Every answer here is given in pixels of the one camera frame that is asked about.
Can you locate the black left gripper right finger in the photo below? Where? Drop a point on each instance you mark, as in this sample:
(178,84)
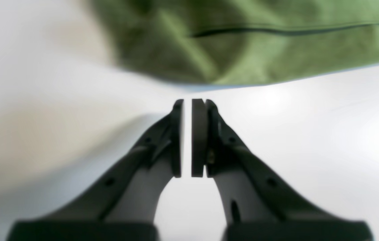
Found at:
(259,205)

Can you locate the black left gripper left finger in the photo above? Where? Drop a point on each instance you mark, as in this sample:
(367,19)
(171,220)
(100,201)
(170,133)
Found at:
(121,204)

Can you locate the olive green T-shirt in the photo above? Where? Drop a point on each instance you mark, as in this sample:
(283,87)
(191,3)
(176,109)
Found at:
(240,42)

